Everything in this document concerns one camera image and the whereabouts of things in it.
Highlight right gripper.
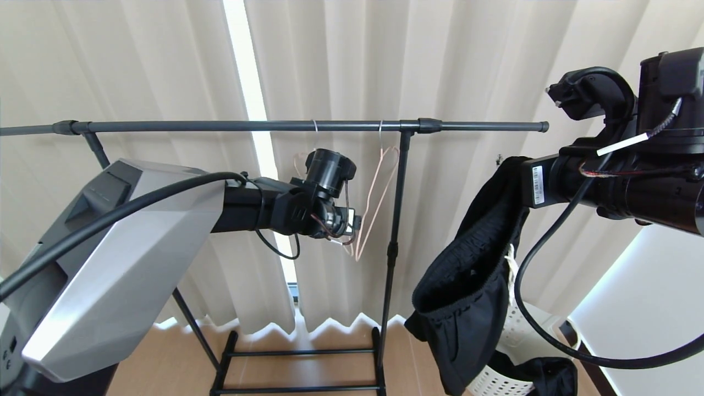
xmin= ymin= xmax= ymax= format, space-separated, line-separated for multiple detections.
xmin=520 ymin=144 xmax=704 ymax=238

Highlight black shorts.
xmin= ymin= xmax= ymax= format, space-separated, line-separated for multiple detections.
xmin=404 ymin=156 xmax=531 ymax=396

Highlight pink clothes hanger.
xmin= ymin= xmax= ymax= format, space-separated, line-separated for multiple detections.
xmin=293 ymin=120 xmax=358 ymax=259
xmin=355 ymin=120 xmax=400 ymax=263

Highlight white laundry basket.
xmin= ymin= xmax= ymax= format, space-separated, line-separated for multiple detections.
xmin=465 ymin=300 xmax=581 ymax=396

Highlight heap of clothes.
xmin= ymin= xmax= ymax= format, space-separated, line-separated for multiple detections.
xmin=489 ymin=352 xmax=578 ymax=396

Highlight black clothes rack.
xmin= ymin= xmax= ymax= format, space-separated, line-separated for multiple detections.
xmin=0 ymin=118 xmax=549 ymax=396

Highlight window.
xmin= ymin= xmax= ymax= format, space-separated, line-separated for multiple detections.
xmin=223 ymin=0 xmax=301 ymax=306

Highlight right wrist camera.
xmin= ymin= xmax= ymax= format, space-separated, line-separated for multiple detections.
xmin=546 ymin=66 xmax=639 ymax=160

